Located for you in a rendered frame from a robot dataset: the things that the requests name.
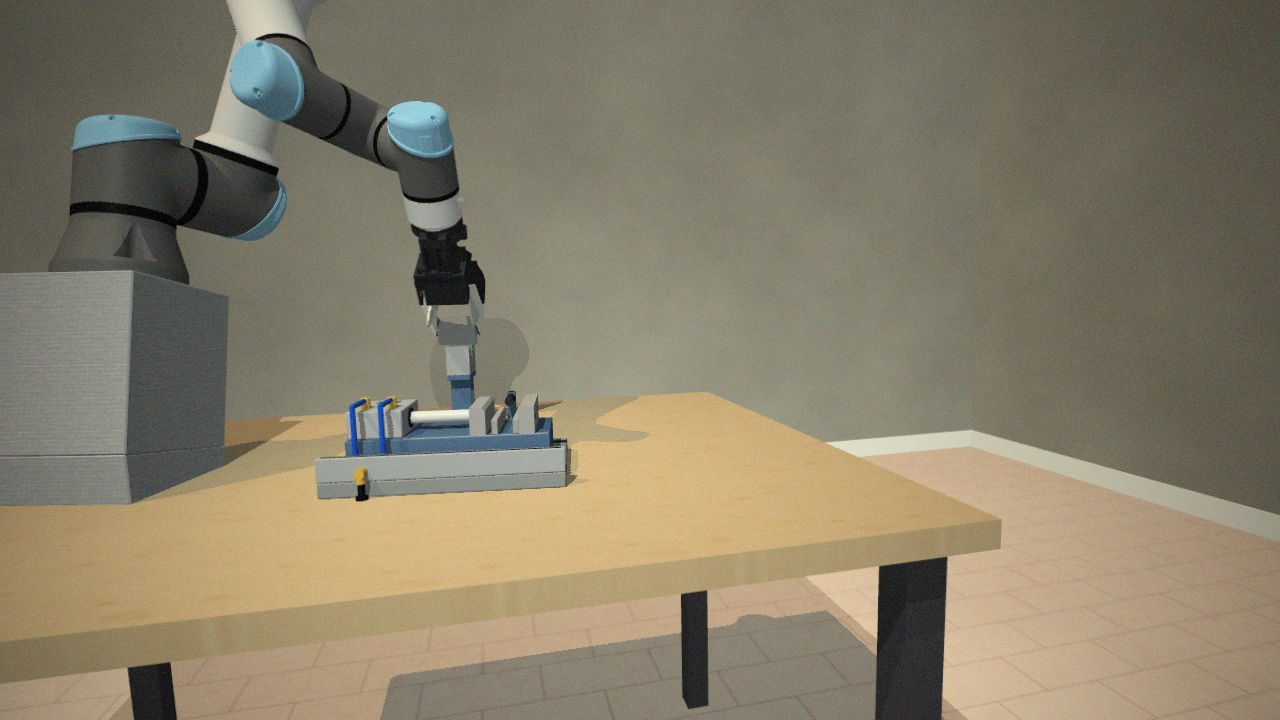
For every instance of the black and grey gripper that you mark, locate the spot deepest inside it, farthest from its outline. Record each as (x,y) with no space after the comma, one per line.
(444,284)

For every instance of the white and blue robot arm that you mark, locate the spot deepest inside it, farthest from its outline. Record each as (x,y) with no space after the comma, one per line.
(133,182)

